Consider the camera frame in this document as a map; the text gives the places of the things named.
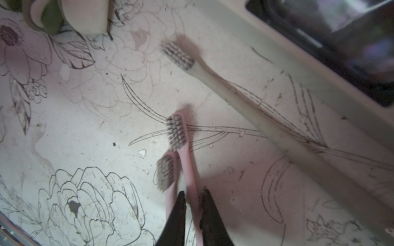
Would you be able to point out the pink toothbrush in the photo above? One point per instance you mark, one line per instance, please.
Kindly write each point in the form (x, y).
(179, 140)
(167, 179)

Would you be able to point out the cream toothbrush holder caddy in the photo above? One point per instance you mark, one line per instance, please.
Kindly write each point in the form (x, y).
(375, 120)

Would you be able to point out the olive green toothbrush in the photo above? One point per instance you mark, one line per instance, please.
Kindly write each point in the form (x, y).
(39, 15)

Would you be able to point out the clear left plastic cup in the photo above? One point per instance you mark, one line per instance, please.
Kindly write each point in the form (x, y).
(355, 39)

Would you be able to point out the beige grey toothbrush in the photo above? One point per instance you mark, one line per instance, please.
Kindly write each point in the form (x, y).
(375, 216)

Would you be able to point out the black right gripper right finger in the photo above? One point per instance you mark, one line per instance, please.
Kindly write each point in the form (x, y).
(213, 229)

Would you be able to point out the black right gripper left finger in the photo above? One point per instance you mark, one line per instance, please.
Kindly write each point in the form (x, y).
(173, 233)

